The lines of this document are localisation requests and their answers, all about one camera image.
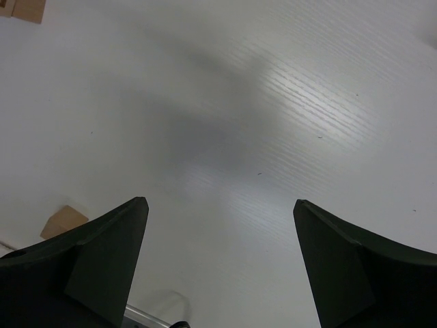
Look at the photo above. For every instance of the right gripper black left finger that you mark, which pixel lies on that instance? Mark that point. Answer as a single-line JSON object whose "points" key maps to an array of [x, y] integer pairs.
{"points": [[81, 278]]}

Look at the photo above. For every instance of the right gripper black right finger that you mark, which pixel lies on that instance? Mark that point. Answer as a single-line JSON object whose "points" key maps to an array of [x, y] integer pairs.
{"points": [[361, 279]]}

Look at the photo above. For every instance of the lone wooden cube block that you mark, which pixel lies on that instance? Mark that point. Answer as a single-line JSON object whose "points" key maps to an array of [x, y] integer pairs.
{"points": [[65, 219]]}

